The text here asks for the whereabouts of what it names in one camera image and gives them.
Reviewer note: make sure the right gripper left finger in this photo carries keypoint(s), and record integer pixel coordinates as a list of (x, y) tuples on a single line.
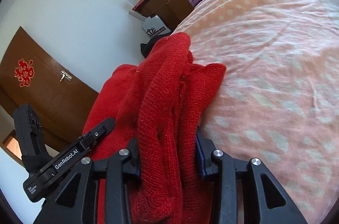
[(76, 199)]

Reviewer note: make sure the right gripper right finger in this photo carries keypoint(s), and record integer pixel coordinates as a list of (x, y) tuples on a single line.
[(263, 198)]

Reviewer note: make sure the red knit sweater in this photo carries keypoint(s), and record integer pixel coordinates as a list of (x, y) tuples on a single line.
[(160, 102)]

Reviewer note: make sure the black clothes pile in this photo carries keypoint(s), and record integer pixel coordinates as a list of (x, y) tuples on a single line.
[(147, 48)]

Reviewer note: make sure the brown wooden door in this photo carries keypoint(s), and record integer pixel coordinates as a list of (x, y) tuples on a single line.
[(62, 106)]

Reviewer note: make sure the red double happiness sticker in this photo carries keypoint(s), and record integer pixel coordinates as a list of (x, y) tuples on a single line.
[(24, 72)]

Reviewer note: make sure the polka dot bed quilt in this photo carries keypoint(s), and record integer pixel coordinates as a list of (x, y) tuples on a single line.
[(279, 97)]

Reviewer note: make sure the white paper bag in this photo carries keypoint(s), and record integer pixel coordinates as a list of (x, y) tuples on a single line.
[(154, 26)]

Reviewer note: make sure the metal door handle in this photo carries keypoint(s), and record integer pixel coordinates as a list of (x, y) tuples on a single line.
[(65, 76)]

